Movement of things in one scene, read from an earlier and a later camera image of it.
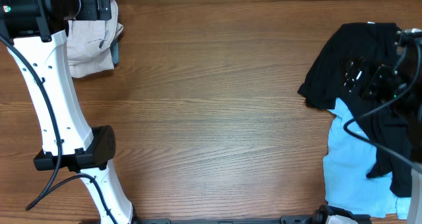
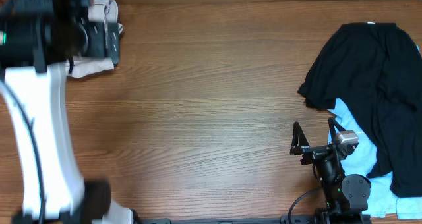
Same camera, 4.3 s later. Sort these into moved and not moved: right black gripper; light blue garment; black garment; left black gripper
Moved: left black gripper; right black gripper
Not moved: black garment; light blue garment
